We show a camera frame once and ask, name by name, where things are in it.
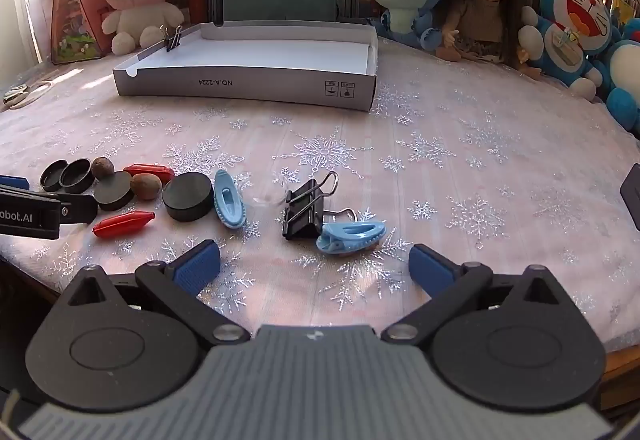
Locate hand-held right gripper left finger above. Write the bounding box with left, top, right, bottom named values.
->
left=55, top=239, right=252, bottom=347

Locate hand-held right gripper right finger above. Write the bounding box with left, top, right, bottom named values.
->
left=379, top=243, right=585, bottom=347

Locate small black round lid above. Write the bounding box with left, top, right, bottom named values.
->
left=59, top=159, right=95, bottom=194
left=40, top=160, right=69, bottom=192

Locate black disc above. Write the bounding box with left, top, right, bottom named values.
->
left=93, top=170, right=135, bottom=212

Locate red plastic capsule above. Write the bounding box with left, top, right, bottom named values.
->
left=123, top=163, right=176, bottom=182
left=92, top=211, right=156, bottom=239

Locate light blue plastic clip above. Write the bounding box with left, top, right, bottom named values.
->
left=213, top=169, right=247, bottom=230
left=315, top=219, right=387, bottom=257

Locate clear glass dish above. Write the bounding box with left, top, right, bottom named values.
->
left=250, top=187, right=291, bottom=209

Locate large black binder clip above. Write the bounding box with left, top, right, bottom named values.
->
left=281, top=171, right=357, bottom=241

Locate grey cardboard box tray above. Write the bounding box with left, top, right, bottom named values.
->
left=112, top=22, right=379, bottom=112

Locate thick black puck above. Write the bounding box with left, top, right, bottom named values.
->
left=162, top=171, right=215, bottom=222

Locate pink snowflake tablecloth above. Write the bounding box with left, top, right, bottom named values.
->
left=0, top=33, right=640, bottom=371

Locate pink triangular house box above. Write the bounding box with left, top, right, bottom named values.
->
left=50, top=0, right=117, bottom=66

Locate small black binder clip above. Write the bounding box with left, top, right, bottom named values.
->
left=159, top=25, right=184, bottom=54

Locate dark flat object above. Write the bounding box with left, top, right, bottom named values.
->
left=620, top=164, right=640, bottom=234

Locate brown-haired baby doll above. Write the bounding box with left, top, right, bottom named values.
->
left=435, top=0, right=543, bottom=78

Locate blue robot cat plush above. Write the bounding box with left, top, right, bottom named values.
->
left=595, top=18, right=640, bottom=141
left=517, top=0, right=613, bottom=101

